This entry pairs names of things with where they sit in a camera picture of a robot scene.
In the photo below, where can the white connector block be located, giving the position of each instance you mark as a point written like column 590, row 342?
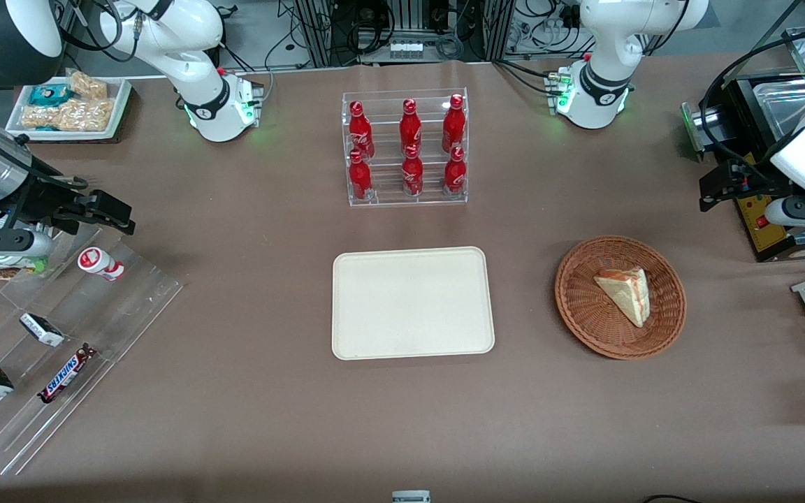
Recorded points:
column 406, row 50

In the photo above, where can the clear acrylic snack stand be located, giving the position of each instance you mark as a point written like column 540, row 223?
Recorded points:
column 130, row 307

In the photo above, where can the red cola bottle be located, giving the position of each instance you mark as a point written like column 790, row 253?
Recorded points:
column 455, row 173
column 412, row 175
column 360, row 129
column 453, row 124
column 410, row 126
column 360, row 178

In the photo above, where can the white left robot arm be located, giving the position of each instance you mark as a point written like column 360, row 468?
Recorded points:
column 608, row 42

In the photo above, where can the teal snack packet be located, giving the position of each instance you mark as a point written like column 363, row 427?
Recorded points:
column 49, row 94

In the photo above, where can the cream plastic tray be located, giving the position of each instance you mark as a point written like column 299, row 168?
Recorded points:
column 409, row 304

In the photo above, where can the brown wicker basket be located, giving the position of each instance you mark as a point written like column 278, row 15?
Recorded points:
column 584, row 307

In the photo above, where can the grey device edge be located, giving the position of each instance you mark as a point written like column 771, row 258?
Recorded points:
column 411, row 497

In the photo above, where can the Snickers chocolate bar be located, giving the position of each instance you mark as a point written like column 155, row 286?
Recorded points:
column 63, row 376

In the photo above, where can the triangular sandwich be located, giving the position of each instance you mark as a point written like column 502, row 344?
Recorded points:
column 626, row 290

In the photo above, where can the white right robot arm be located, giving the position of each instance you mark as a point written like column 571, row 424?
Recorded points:
column 200, row 77

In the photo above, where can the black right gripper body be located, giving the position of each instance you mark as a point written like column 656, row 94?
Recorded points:
column 38, row 198

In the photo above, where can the red white yogurt drink bottle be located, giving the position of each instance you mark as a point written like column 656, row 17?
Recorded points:
column 95, row 260

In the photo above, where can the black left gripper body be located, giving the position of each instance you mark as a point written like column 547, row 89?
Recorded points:
column 749, row 183

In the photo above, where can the aluminium frame equipment rack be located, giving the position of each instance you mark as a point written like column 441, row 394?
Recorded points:
column 318, row 31

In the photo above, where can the white snack tray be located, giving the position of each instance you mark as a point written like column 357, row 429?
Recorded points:
column 119, row 112

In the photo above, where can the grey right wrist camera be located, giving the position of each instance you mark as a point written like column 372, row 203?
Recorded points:
column 18, row 244

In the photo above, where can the clear bag of granola snacks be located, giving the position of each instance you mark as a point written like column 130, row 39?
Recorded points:
column 88, row 85
column 39, row 117
column 88, row 115

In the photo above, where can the clear acrylic bottle rack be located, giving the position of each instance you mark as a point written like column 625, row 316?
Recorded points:
column 430, row 200

